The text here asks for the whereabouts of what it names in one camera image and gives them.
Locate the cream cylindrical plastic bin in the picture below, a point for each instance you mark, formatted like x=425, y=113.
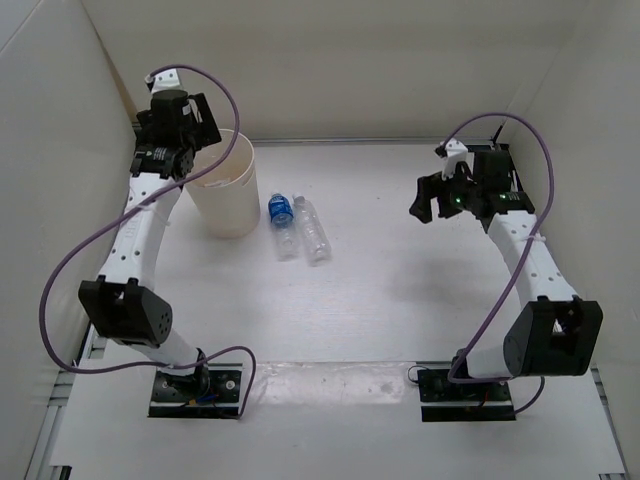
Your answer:
x=227, y=197

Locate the blue label plastic bottle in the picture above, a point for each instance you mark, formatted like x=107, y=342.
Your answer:
x=281, y=217

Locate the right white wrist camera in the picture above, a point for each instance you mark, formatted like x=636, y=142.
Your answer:
x=452, y=152

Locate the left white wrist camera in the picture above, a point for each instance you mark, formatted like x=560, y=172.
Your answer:
x=165, y=80

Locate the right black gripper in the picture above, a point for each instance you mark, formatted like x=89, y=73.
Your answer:
x=429, y=188

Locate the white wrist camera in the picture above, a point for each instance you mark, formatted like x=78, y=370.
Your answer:
x=165, y=80
x=452, y=152

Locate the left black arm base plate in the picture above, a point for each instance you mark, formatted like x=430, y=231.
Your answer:
x=218, y=399

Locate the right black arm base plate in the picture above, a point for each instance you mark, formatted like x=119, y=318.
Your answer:
x=445, y=402

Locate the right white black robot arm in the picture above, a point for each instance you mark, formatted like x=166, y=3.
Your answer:
x=556, y=331

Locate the clear unlabelled plastic bottle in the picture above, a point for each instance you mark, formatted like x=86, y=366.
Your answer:
x=315, y=241

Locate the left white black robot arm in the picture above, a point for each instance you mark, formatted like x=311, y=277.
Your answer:
x=121, y=302

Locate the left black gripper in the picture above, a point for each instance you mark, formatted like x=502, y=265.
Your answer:
x=206, y=132

